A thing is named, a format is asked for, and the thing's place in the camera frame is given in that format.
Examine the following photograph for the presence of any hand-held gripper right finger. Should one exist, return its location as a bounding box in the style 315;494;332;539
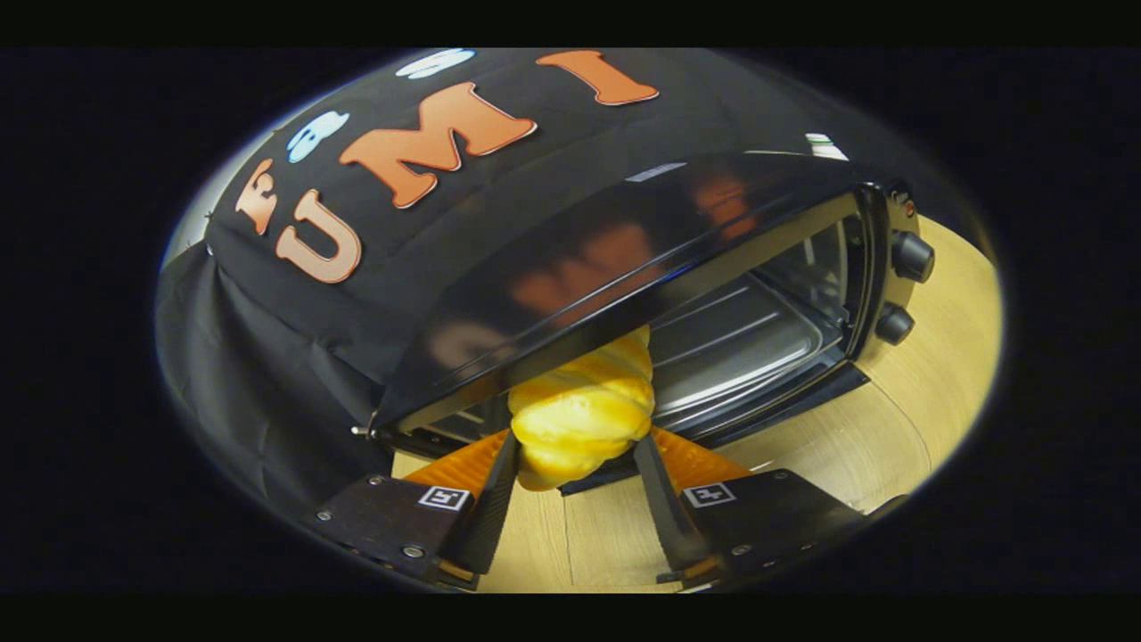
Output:
633;426;910;588

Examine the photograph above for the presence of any golden croissant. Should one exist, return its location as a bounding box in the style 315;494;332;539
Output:
508;325;656;491

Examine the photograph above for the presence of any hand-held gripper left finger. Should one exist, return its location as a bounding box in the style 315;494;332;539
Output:
303;430;521;591

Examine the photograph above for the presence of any black toaster oven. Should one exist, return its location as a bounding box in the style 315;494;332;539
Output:
352;152;937;496

